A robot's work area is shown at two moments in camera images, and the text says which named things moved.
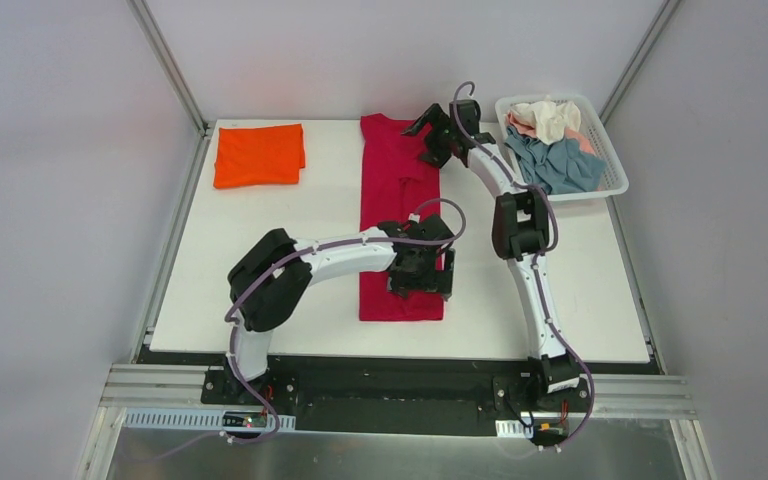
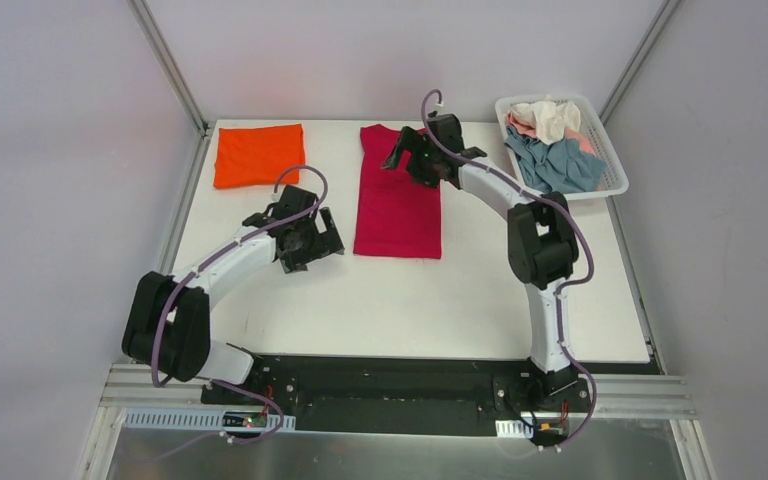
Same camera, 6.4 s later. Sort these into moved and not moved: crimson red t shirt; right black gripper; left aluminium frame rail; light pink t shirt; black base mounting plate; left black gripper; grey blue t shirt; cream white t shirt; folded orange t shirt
Moved: right black gripper; left black gripper; crimson red t shirt
Not moved: left aluminium frame rail; folded orange t shirt; grey blue t shirt; black base mounting plate; cream white t shirt; light pink t shirt
